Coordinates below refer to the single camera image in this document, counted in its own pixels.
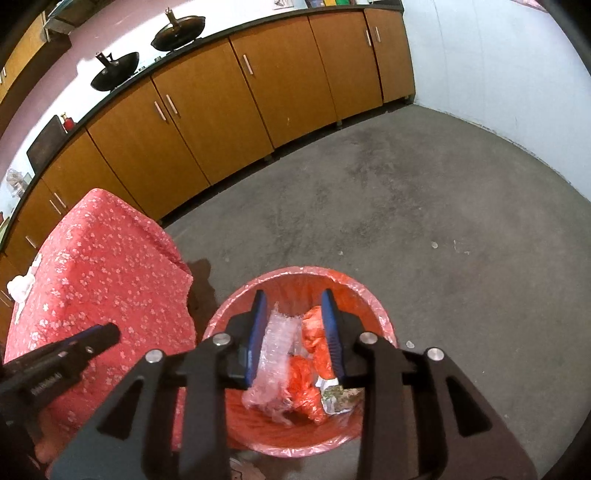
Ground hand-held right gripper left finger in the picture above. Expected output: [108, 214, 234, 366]
[46, 290, 269, 480]

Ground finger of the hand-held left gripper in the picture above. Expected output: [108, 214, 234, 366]
[46, 322, 122, 370]

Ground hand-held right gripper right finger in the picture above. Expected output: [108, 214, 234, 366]
[321, 288, 539, 480]

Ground orange plastic bag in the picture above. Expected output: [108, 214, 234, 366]
[281, 305, 338, 423]

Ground clear bubble wrap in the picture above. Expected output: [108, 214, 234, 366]
[242, 302, 301, 425]

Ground red bin with orange liner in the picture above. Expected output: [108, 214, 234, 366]
[201, 266, 398, 459]

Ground red floral tablecloth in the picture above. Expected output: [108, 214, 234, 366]
[2, 188, 197, 462]

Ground white crumpled tissue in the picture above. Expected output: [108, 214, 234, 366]
[7, 265, 42, 303]

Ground glass jar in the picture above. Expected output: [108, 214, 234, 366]
[6, 168, 29, 195]

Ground dark cutting board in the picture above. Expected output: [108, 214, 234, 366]
[26, 115, 68, 172]

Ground wooden lower kitchen cabinets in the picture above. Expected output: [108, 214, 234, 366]
[0, 2, 416, 315]

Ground black open wok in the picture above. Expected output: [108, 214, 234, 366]
[90, 52, 140, 90]

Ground wooden upper kitchen cabinet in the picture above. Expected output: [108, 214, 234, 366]
[0, 9, 72, 134]

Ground black wok with lid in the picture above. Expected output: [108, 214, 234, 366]
[151, 7, 207, 51]

